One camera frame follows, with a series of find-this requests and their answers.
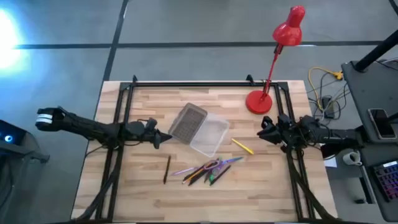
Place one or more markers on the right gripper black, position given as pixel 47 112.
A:
pixel 286 134

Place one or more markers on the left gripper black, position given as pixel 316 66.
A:
pixel 150 137

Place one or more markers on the yellow marker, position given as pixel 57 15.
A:
pixel 242 146

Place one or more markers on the dark slim pencil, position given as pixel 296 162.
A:
pixel 167 169

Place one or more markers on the light purple pen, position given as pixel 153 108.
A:
pixel 183 171

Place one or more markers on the black pen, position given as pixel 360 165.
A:
pixel 197 179

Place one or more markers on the green marker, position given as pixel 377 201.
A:
pixel 211 178

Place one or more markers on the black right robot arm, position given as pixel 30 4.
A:
pixel 335 135

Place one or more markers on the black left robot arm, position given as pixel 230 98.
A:
pixel 90 129

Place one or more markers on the clear plastic lidded supply box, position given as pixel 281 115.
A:
pixel 211 137

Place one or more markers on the red desk lamp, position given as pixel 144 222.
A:
pixel 258 102

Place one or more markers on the black power adapter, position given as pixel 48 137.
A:
pixel 328 107

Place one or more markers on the black desk crossbar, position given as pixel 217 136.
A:
pixel 329 152

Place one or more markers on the white paper sheet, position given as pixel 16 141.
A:
pixel 332 162

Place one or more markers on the white mug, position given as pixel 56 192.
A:
pixel 351 158

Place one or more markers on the grey side desk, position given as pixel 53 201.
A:
pixel 363 90

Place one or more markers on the black smartphone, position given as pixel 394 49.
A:
pixel 382 123

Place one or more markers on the small black floor object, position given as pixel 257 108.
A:
pixel 360 201

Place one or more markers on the backlit black keyboard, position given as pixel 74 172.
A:
pixel 388 182

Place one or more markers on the black slanted pole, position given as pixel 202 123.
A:
pixel 376 51

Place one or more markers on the dark grey equipment stand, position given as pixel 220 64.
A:
pixel 18 161

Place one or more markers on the black device with blue light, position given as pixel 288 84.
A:
pixel 9 137

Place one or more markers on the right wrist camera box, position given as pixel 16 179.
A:
pixel 283 119

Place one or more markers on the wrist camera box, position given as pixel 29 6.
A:
pixel 283 119
pixel 151 123

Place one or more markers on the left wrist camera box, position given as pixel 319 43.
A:
pixel 151 123

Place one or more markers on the black aluminium table frame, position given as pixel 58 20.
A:
pixel 202 84

